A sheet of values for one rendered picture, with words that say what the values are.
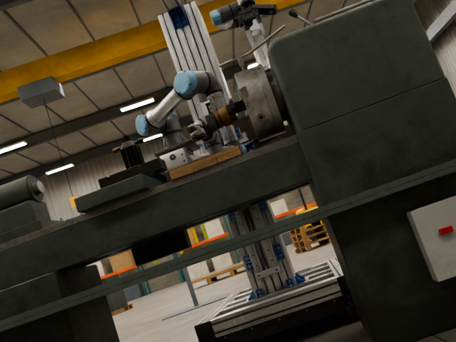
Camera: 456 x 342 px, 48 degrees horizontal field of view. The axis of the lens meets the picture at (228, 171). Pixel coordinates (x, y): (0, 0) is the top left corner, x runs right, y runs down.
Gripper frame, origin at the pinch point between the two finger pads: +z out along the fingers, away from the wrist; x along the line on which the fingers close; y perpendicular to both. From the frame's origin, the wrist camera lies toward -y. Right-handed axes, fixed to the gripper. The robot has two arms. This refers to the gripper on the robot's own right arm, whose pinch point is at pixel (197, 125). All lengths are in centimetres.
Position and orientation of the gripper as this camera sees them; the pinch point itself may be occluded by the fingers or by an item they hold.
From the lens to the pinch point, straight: 224.4
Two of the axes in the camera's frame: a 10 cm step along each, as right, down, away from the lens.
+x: -3.3, -9.3, 1.4
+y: -9.2, 3.5, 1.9
